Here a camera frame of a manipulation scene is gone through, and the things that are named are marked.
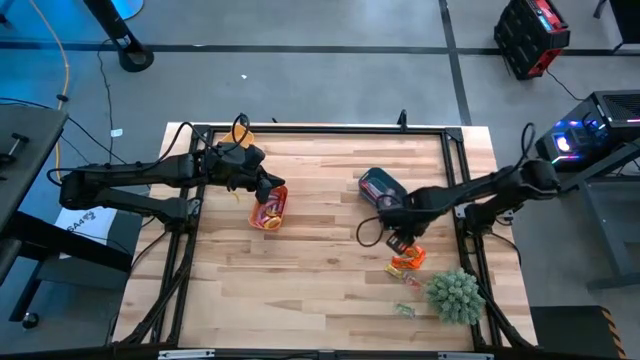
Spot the black desk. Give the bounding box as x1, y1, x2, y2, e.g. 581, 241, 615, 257
0, 104, 135, 324

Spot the black computer tower with lights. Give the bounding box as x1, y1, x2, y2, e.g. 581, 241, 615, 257
534, 89, 640, 175

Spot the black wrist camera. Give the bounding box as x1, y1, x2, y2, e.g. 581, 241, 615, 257
387, 197, 416, 221
234, 144, 266, 171

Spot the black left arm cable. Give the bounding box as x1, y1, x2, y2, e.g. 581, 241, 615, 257
46, 113, 252, 186

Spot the yellow cable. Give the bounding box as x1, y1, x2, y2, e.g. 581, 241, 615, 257
28, 0, 71, 184

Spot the orange plastic bin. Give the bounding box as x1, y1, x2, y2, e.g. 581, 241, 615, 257
248, 184, 290, 232

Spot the white paper sheet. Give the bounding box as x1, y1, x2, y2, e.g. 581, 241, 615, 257
53, 207, 117, 247

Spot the red black tool case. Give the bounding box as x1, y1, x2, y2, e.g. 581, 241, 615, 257
493, 0, 572, 81

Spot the black tool case cable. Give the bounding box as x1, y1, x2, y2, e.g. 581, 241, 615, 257
544, 68, 585, 102

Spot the red candy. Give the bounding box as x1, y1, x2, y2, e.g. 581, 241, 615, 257
265, 192, 286, 214

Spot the black hazard-striped mat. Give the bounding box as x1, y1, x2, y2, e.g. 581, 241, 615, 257
529, 305, 627, 360

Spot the teal plastic bin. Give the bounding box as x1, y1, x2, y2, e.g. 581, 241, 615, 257
357, 166, 409, 210

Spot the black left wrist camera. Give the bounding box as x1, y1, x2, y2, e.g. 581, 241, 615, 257
234, 144, 266, 171

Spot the black pole stand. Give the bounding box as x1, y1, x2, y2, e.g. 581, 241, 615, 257
82, 0, 155, 74

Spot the black furniture corner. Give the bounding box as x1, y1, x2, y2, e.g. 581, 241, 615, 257
593, 0, 640, 54

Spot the dark grey side table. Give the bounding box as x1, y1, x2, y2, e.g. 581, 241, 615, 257
549, 142, 640, 292

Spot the black clamp handle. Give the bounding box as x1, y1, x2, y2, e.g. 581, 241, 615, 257
0, 132, 30, 166

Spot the green artificial plant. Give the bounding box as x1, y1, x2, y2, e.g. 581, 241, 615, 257
425, 268, 487, 327

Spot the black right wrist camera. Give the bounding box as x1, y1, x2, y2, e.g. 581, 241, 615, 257
387, 197, 416, 221

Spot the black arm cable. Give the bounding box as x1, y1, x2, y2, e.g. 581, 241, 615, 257
46, 113, 252, 186
355, 122, 539, 248

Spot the clear pink candy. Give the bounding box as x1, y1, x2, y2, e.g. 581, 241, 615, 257
402, 273, 427, 294

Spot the black aluminium table frame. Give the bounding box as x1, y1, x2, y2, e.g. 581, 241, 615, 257
112, 122, 536, 351

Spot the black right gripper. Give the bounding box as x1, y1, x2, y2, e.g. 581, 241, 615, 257
379, 192, 434, 256

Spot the blue lit round base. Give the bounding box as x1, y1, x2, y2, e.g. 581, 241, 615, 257
109, 0, 145, 21

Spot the black floor cable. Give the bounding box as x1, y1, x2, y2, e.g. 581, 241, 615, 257
95, 38, 132, 166
0, 96, 151, 189

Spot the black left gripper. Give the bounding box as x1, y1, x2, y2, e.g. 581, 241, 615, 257
204, 143, 287, 204

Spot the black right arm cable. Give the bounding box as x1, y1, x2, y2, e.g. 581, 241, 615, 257
355, 122, 539, 248

